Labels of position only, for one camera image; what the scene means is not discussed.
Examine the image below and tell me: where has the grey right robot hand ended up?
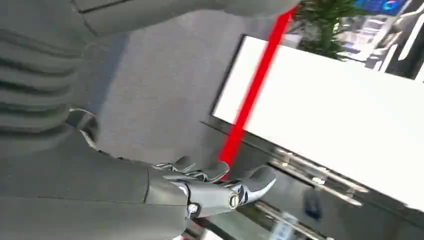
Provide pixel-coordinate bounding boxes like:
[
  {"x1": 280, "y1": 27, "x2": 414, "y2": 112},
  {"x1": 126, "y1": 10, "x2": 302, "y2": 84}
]
[{"x1": 0, "y1": 0, "x2": 301, "y2": 240}]

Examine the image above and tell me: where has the white printed label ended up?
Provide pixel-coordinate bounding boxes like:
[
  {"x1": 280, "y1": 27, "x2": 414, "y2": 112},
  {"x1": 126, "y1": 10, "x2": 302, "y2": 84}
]
[{"x1": 269, "y1": 212, "x2": 300, "y2": 240}]

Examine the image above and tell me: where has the small blue object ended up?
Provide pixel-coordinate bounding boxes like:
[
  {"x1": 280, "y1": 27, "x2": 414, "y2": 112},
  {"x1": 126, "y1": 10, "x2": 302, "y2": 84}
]
[{"x1": 303, "y1": 188, "x2": 323, "y2": 220}]

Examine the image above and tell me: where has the white desk with black edge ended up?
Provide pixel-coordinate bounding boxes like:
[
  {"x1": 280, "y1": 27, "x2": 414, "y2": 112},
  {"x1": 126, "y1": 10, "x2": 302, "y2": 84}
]
[{"x1": 210, "y1": 34, "x2": 424, "y2": 214}]

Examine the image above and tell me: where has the green potted plant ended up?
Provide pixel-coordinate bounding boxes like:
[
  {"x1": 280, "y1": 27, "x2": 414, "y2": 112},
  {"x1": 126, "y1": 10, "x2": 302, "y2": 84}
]
[{"x1": 288, "y1": 0, "x2": 367, "y2": 61}]

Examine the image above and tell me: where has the blue display screen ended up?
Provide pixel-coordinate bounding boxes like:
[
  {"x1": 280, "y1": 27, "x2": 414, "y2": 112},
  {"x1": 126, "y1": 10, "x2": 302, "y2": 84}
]
[{"x1": 353, "y1": 0, "x2": 409, "y2": 16}]

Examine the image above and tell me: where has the silver metal desk frame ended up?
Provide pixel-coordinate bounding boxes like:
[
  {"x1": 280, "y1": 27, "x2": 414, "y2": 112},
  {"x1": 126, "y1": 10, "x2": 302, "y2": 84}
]
[{"x1": 200, "y1": 120, "x2": 424, "y2": 240}]

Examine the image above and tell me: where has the white frame structure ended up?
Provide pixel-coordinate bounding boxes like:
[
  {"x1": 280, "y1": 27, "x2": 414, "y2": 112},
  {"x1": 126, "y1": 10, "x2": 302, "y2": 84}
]
[{"x1": 372, "y1": 0, "x2": 424, "y2": 83}]

